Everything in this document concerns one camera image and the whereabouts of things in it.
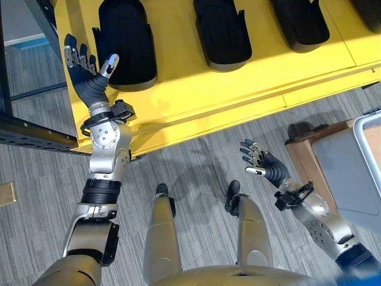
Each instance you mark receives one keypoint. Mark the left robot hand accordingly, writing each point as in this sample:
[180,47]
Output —
[86,86]

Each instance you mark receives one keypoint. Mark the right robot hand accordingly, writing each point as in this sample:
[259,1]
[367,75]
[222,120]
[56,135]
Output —
[275,169]

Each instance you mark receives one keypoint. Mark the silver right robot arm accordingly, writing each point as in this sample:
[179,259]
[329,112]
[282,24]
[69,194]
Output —
[321,220]

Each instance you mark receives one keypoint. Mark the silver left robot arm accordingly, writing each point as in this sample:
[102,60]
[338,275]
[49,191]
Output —
[101,178]

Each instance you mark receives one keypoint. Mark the grey plastic box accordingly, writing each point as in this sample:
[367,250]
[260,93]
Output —
[351,167]

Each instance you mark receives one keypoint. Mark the yellow shelf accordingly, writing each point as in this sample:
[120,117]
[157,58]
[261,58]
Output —
[238,89]

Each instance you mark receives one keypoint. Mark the wooden stand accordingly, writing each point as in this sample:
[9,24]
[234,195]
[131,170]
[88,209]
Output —
[306,161]

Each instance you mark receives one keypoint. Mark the black sole-shaped part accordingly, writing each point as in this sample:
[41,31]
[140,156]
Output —
[221,34]
[126,44]
[369,15]
[300,24]

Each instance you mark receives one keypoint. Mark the silver robot torso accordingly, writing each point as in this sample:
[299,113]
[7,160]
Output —
[208,277]

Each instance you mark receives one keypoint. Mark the silver left robot leg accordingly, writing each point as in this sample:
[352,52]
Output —
[162,235]

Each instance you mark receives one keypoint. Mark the brass floor plate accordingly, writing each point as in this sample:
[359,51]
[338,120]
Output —
[7,193]

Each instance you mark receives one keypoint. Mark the dark metal rack frame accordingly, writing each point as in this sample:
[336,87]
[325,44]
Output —
[26,119]

